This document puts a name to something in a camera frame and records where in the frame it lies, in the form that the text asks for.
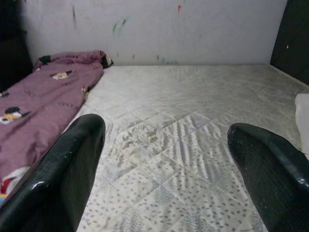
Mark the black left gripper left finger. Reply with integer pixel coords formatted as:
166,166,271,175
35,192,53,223
0,114,107,232

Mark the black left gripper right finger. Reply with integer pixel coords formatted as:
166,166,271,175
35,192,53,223
226,122,309,232

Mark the white pillow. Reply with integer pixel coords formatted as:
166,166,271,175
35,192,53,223
294,93,309,145

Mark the purple cartoon mouse print blanket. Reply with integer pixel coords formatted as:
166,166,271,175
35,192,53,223
0,50,114,201

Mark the grey patterned quilted mattress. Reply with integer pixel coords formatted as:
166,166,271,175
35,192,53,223
72,63,309,232

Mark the black tufted headboard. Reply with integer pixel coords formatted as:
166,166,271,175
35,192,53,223
270,0,309,87

